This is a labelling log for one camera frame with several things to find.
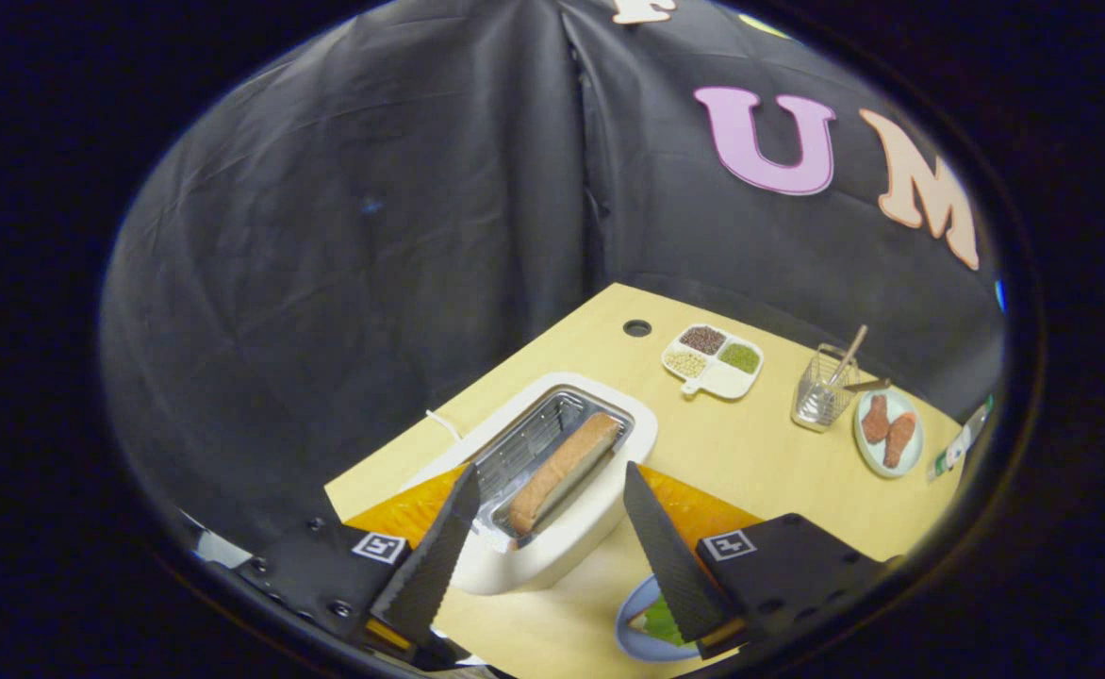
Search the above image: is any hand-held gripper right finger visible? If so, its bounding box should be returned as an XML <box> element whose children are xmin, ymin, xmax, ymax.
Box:
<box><xmin>622</xmin><ymin>460</ymin><xmax>902</xmax><ymax>661</ymax></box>

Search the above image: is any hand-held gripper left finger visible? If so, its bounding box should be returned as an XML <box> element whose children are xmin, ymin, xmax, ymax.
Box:
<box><xmin>232</xmin><ymin>462</ymin><xmax>483</xmax><ymax>672</ymax></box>

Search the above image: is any green lettuce leaf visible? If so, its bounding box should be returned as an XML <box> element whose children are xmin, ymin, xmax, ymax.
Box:
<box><xmin>644</xmin><ymin>596</ymin><xmax>690</xmax><ymax>647</ymax></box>

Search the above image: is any plain bread slice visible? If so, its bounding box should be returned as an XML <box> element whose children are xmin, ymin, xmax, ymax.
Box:
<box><xmin>509</xmin><ymin>412</ymin><xmax>623</xmax><ymax>537</ymax></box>

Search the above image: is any blue round plate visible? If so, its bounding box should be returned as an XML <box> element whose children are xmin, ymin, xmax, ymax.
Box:
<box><xmin>615</xmin><ymin>574</ymin><xmax>704</xmax><ymax>663</ymax></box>

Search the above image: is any white toaster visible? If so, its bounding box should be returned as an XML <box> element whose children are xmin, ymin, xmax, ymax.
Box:
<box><xmin>402</xmin><ymin>371</ymin><xmax>659</xmax><ymax>596</ymax></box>

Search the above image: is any white divided condiment dish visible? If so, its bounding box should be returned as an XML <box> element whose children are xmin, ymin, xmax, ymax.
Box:
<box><xmin>661</xmin><ymin>323</ymin><xmax>765</xmax><ymax>401</ymax></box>

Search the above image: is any pale green plate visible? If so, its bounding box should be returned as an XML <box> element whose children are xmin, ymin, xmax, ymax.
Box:
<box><xmin>853</xmin><ymin>387</ymin><xmax>925</xmax><ymax>479</ymax></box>

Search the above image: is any brown meat patty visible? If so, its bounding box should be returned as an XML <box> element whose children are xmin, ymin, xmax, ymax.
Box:
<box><xmin>861</xmin><ymin>394</ymin><xmax>891</xmax><ymax>445</ymax></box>
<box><xmin>882</xmin><ymin>412</ymin><xmax>918</xmax><ymax>470</ymax></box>

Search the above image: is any clear water bottle green cap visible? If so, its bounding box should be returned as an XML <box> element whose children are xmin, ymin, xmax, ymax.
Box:
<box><xmin>927</xmin><ymin>394</ymin><xmax>995</xmax><ymax>483</ymax></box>

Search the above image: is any black backdrop cloth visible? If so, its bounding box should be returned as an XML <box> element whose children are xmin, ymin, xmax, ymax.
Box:
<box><xmin>100</xmin><ymin>0</ymin><xmax>1006</xmax><ymax>557</ymax></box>

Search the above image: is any wire utensil holder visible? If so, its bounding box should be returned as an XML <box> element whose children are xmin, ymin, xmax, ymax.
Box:
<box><xmin>791</xmin><ymin>343</ymin><xmax>861</xmax><ymax>433</ymax></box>

